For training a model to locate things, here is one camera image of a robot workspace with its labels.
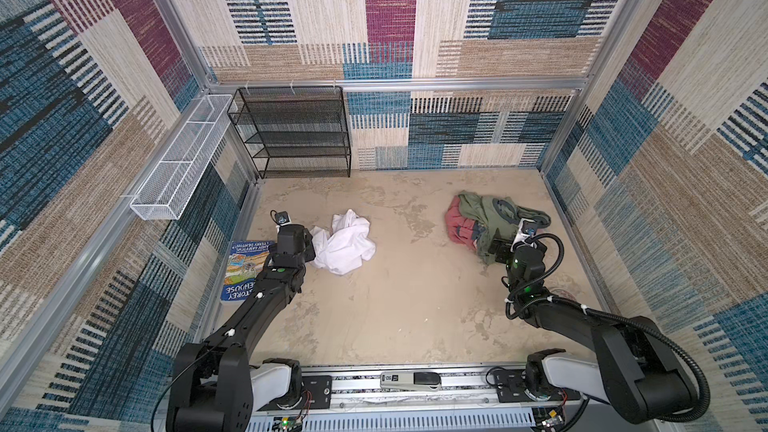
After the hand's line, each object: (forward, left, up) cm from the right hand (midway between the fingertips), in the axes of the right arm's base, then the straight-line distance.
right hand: (513, 235), depth 88 cm
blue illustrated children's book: (-1, +81, -8) cm, 81 cm away
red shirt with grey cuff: (+7, +13, -6) cm, 16 cm away
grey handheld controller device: (-35, +32, -7) cm, 48 cm away
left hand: (+1, +63, +2) cm, 63 cm away
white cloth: (+2, +50, -7) cm, 51 cm away
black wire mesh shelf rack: (+42, +69, +7) cm, 81 cm away
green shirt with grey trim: (+8, +1, -2) cm, 8 cm away
